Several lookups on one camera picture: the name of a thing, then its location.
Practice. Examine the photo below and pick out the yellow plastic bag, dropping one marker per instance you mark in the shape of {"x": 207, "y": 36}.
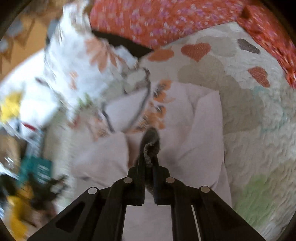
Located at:
{"x": 10, "y": 106}

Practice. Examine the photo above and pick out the orange floral blanket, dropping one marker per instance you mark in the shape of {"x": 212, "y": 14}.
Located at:
{"x": 156, "y": 23}

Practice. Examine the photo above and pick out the green cardboard box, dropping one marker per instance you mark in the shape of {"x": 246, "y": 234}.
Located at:
{"x": 40, "y": 168}

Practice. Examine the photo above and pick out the white floral zip cardigan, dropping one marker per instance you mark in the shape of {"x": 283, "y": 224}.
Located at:
{"x": 178, "y": 123}

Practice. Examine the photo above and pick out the white floral pillow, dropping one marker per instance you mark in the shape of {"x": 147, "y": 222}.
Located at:
{"x": 84, "y": 70}

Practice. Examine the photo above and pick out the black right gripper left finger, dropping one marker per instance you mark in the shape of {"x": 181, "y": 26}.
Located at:
{"x": 98, "y": 214}

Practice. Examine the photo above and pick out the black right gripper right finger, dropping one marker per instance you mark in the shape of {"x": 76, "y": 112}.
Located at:
{"x": 198, "y": 213}

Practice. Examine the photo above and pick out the quilted heart bedspread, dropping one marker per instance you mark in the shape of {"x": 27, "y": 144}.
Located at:
{"x": 258, "y": 113}

